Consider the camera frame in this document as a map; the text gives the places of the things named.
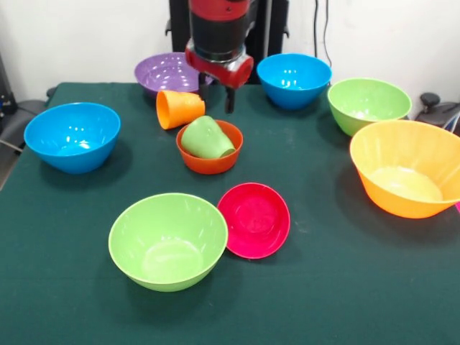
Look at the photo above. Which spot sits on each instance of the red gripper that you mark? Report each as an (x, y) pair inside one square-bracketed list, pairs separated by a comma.
[(226, 73)]

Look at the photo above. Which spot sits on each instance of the orange plastic cup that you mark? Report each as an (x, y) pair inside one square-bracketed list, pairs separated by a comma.
[(178, 109)]

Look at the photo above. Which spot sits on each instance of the green plastic cup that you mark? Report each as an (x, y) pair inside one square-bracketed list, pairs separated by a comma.
[(205, 138)]

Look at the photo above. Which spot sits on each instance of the purple plastic bowl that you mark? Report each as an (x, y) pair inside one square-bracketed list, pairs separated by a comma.
[(161, 73)]

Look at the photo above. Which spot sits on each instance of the red-orange plastic bowl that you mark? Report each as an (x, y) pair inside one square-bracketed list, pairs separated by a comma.
[(208, 167)]

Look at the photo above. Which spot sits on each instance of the blue plastic bowl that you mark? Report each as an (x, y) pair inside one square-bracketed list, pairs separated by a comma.
[(72, 140), (294, 81)]

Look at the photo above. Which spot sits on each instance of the pink plastic bowl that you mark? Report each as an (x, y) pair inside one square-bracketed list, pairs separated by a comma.
[(255, 223)]

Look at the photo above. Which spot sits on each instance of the green plastic bowl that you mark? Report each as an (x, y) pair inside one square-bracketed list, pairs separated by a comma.
[(167, 248), (368, 102)]

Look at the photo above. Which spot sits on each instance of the large orange plastic bowl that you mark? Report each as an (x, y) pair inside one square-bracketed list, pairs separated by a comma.
[(406, 172)]

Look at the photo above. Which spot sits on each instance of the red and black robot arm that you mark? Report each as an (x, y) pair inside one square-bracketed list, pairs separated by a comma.
[(219, 28)]

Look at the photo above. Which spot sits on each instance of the dark grey chair base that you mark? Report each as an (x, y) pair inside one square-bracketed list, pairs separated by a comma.
[(436, 111), (21, 118)]

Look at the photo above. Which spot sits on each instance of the dark green table cloth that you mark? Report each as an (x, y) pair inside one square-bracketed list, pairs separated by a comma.
[(230, 309)]

